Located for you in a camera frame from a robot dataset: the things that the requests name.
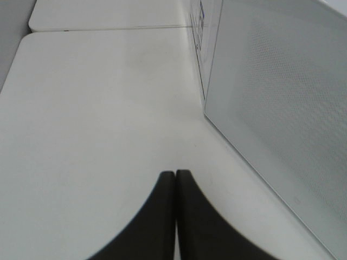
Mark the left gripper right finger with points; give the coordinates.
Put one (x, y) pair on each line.
(202, 232)

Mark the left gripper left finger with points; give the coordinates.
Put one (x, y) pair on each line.
(151, 232)

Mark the white microwave oven body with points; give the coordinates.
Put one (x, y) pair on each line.
(205, 17)

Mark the white microwave door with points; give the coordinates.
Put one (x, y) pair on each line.
(277, 93)

